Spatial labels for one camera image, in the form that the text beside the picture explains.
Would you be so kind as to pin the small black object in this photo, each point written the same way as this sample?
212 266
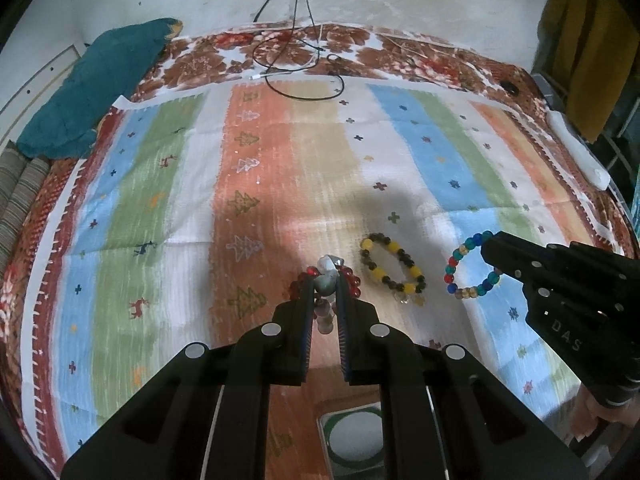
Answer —
509 87

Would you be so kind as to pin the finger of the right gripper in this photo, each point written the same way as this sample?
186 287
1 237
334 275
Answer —
544 253
511 258

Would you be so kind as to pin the green jade bangle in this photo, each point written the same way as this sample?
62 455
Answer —
350 437

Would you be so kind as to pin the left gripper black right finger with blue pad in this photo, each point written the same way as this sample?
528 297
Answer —
444 415

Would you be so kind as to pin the grey striped folded blanket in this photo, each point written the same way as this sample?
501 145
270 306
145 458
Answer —
21 180

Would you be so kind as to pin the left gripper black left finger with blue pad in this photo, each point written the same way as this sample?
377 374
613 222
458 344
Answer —
204 415

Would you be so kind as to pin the teal pillow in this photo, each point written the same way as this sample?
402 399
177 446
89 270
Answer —
112 66

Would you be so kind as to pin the mustard hanging garment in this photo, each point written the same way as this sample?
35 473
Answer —
596 50

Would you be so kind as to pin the white rolled cloth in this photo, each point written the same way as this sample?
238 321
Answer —
590 167

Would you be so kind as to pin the silver metal tin box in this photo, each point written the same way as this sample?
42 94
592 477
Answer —
355 434

